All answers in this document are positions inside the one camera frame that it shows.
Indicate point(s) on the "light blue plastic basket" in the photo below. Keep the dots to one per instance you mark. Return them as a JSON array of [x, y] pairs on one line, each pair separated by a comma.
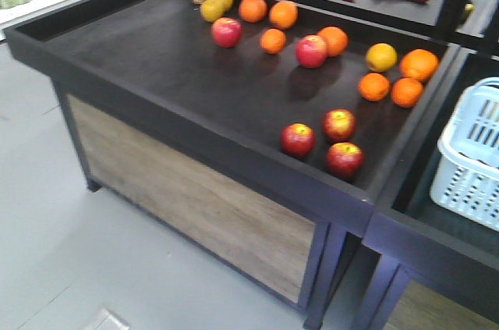
[[466, 180]]

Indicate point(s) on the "black wooden fruit display table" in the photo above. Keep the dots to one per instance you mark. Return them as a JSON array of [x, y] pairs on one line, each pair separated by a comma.
[[191, 132]]

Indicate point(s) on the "red apple front left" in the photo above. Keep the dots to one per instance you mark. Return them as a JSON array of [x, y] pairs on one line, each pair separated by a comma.
[[297, 140]]

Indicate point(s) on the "red apple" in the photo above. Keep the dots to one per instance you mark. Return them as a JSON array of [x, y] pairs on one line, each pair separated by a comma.
[[311, 51], [297, 140], [344, 160], [226, 32], [338, 125]]

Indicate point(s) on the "red apple front middle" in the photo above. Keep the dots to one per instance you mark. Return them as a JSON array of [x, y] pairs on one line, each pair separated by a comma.
[[338, 125]]

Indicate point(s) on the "red apple front right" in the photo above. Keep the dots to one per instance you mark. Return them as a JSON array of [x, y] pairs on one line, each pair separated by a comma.
[[344, 160]]

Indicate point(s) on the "small orange centre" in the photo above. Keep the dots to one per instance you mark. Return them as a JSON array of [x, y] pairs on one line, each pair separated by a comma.
[[273, 41]]

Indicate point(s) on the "red apple centre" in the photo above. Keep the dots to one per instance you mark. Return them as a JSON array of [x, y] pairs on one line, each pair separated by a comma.
[[311, 51]]

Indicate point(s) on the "red apple back left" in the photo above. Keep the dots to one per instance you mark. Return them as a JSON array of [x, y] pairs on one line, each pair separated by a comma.
[[226, 32]]

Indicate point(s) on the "orange beside centre apple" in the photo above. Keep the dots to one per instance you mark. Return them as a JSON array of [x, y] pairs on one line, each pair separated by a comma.
[[336, 39]]

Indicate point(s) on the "orange back left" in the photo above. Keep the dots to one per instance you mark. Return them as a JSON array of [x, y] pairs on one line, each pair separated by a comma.
[[252, 11]]

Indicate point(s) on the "orange right front left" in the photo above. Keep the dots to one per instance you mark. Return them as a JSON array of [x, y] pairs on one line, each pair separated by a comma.
[[374, 87]]

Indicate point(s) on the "yellow pear front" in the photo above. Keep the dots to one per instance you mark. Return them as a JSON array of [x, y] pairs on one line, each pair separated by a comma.
[[212, 10]]

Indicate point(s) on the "yellow grapefruit right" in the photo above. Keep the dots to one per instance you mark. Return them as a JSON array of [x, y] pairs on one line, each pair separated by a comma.
[[381, 57]]

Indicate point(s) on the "large orange far right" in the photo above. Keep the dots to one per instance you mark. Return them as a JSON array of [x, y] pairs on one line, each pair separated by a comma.
[[419, 64]]

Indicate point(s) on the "metal floor socket plate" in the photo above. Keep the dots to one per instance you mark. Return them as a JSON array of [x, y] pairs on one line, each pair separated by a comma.
[[105, 319]]

